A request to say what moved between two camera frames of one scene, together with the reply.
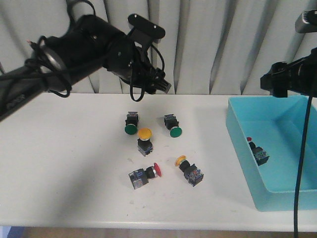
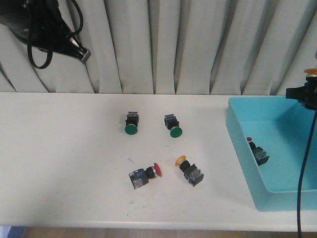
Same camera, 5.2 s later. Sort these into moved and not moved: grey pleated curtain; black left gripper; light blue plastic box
Moved: black left gripper
Not moved: grey pleated curtain; light blue plastic box
